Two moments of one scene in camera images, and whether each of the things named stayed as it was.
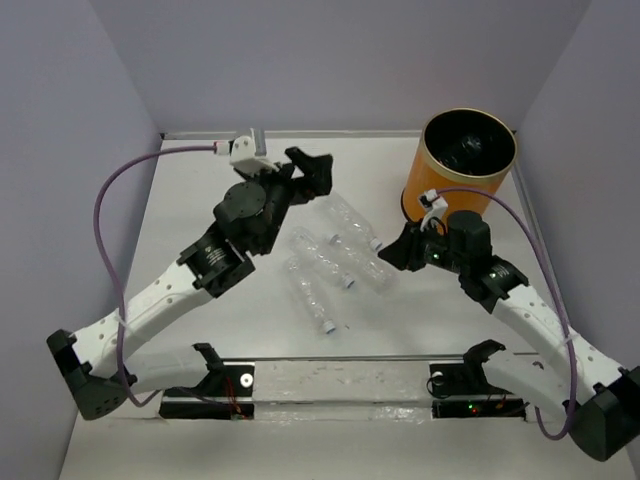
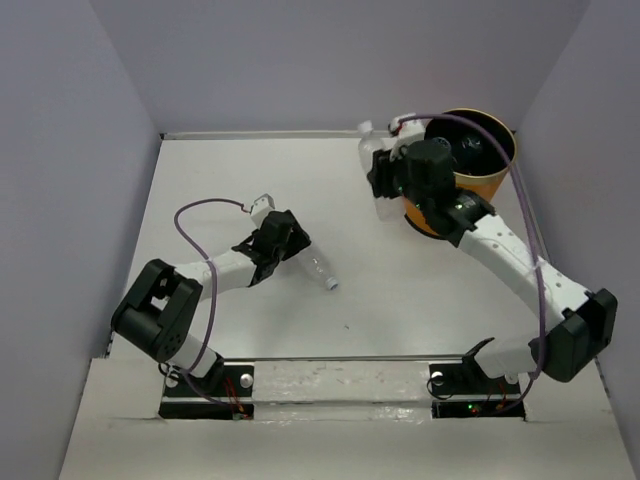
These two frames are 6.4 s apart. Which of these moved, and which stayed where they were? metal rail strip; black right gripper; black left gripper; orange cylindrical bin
Moved: black right gripper; black left gripper
Stayed: orange cylindrical bin; metal rail strip
